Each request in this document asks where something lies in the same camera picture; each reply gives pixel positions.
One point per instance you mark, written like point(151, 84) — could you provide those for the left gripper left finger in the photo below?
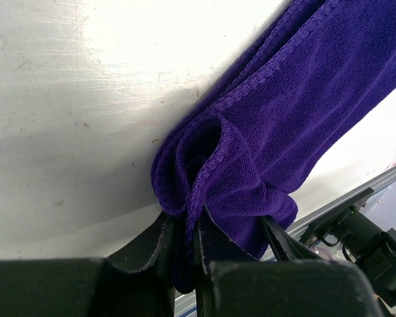
point(134, 281)

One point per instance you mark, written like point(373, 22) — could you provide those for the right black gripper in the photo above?
point(363, 243)

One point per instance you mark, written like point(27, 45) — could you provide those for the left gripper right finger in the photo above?
point(231, 282)

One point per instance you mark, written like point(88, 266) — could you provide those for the purple towel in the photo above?
point(311, 76)

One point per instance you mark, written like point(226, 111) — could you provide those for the aluminium mounting rail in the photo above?
point(185, 305)

